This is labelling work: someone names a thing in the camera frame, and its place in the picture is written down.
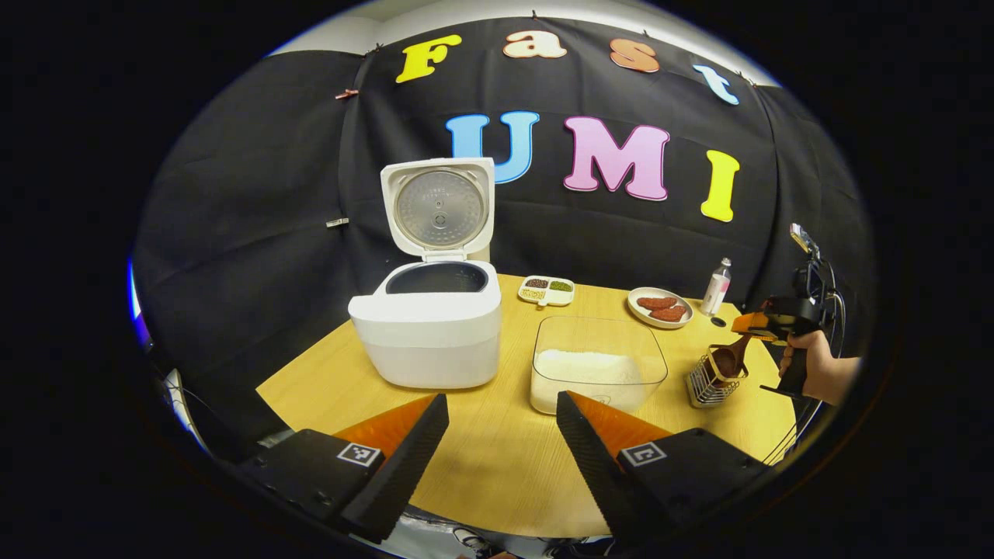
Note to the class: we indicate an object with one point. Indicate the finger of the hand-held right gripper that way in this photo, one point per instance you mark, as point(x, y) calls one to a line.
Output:
point(757, 326)

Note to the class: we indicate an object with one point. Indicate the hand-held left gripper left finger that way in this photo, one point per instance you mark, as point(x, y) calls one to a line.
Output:
point(392, 481)

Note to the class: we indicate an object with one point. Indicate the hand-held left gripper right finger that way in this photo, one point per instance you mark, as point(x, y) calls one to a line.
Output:
point(598, 481)

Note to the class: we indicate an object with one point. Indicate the brown wooden spoon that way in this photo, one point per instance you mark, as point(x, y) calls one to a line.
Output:
point(726, 362)

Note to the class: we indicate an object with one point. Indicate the white rice cooker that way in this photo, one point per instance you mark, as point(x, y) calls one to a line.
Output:
point(427, 334)

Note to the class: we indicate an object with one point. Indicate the clear plastic rice container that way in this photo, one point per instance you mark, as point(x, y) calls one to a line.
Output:
point(598, 334)

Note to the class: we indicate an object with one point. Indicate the clear bottle with pink label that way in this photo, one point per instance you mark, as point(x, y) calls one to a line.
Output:
point(716, 291)

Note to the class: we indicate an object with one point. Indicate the reddish brown meat piece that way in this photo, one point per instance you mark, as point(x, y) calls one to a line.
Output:
point(657, 302)
point(669, 314)

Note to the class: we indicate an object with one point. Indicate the round white plate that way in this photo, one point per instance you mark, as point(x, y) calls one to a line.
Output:
point(638, 310)

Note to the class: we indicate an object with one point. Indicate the white divided dish of beans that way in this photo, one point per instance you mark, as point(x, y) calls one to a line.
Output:
point(546, 291)

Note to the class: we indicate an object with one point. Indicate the black backdrop cloth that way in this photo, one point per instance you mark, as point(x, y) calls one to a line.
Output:
point(256, 233)

